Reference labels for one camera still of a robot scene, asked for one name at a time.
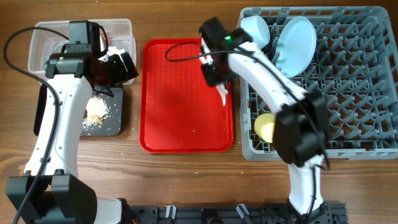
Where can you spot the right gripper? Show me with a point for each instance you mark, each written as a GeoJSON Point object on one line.
{"type": "Point", "coordinates": [212, 77]}

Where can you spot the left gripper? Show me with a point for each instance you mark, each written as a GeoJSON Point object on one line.
{"type": "Point", "coordinates": [121, 74]}

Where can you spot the white plastic fork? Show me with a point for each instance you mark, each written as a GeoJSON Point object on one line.
{"type": "Point", "coordinates": [223, 92]}

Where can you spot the small white tissue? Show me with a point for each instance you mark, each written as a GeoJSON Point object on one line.
{"type": "Point", "coordinates": [114, 51]}

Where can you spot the rice and food scraps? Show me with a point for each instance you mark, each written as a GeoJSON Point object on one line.
{"type": "Point", "coordinates": [96, 112]}

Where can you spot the light blue bowl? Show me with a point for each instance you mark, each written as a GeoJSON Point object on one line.
{"type": "Point", "coordinates": [257, 28]}

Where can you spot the yellow plastic cup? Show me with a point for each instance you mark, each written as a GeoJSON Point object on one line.
{"type": "Point", "coordinates": [264, 126]}

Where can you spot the large light blue plate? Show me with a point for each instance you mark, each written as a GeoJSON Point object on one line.
{"type": "Point", "coordinates": [296, 46]}

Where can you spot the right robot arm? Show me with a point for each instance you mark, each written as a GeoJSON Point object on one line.
{"type": "Point", "coordinates": [301, 118]}

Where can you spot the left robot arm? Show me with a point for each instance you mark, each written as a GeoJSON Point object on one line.
{"type": "Point", "coordinates": [50, 191]}

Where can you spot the grey dishwasher rack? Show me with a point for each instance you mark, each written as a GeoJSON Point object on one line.
{"type": "Point", "coordinates": [354, 67]}

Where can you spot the red serving tray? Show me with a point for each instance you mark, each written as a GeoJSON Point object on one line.
{"type": "Point", "coordinates": [180, 113]}

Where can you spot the black plastic tray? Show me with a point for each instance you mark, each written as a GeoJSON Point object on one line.
{"type": "Point", "coordinates": [112, 124]}

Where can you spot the clear plastic bin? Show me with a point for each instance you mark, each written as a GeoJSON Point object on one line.
{"type": "Point", "coordinates": [44, 43]}

